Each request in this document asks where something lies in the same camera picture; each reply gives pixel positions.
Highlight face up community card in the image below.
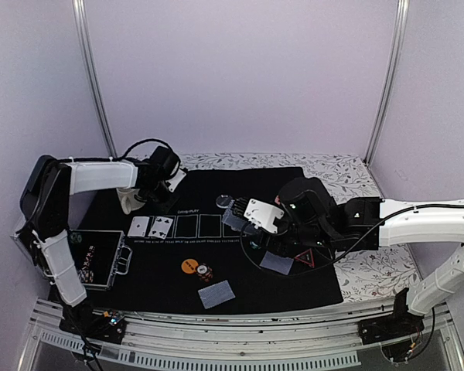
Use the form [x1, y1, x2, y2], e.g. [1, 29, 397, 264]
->
[127, 216, 150, 237]

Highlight four of clubs card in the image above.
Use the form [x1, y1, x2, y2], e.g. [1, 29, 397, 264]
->
[148, 216, 173, 240]

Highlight dealt cards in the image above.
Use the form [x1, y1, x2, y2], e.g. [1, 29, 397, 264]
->
[260, 251, 294, 275]
[198, 280, 236, 309]

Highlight green poker chip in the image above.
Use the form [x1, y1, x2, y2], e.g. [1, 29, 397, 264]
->
[249, 240, 261, 250]

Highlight blue playing card deck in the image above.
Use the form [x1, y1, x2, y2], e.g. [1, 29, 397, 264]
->
[222, 209, 249, 232]

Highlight black round dealer button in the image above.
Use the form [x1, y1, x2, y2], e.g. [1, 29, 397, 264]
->
[216, 195, 234, 209]

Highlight orange big blind button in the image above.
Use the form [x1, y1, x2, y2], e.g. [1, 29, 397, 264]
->
[181, 258, 199, 274]

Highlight red black chip stack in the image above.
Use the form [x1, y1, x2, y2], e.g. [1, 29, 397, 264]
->
[196, 264, 213, 282]

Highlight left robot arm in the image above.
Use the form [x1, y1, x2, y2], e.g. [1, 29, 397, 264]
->
[14, 145, 187, 335]

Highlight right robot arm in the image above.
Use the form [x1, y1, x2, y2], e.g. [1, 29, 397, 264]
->
[243, 177, 464, 337]

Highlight cream ceramic mug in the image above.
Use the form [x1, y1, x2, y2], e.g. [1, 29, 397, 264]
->
[116, 189, 145, 215]

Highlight triangular all in button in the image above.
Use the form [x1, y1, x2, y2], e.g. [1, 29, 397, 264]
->
[294, 249, 315, 268]

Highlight black poker felt mat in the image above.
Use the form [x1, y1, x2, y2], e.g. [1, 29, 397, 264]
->
[88, 167, 343, 315]

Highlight floral patterned tablecloth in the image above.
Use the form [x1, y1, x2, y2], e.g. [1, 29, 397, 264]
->
[180, 153, 419, 303]

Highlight aluminium poker chip case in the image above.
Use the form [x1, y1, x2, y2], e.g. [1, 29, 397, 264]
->
[11, 228, 132, 291]

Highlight upper poker chip row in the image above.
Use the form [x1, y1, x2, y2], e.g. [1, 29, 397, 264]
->
[69, 231, 83, 244]

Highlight poker chip row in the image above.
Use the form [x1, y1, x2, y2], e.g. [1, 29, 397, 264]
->
[69, 231, 83, 244]
[78, 270, 94, 284]

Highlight lower poker chip row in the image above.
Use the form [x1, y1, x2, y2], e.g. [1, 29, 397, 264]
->
[78, 270, 94, 284]

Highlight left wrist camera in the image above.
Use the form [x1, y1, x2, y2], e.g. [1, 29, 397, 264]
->
[166, 168, 187, 192]

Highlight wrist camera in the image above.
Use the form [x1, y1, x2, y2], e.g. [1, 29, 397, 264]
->
[166, 168, 187, 192]
[244, 199, 284, 234]

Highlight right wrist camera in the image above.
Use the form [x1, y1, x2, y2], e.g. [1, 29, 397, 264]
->
[244, 199, 284, 234]

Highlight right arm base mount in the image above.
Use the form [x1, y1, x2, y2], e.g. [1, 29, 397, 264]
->
[357, 291, 425, 363]

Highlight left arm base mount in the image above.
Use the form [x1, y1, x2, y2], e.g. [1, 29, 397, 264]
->
[59, 304, 127, 345]

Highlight left aluminium frame post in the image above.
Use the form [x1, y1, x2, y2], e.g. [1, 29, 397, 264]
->
[72, 0, 118, 157]

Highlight aluminium frame post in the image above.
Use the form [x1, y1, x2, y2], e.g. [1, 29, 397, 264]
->
[72, 0, 118, 157]
[364, 0, 410, 167]

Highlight right aluminium frame post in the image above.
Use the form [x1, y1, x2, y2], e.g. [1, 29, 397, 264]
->
[364, 0, 410, 167]

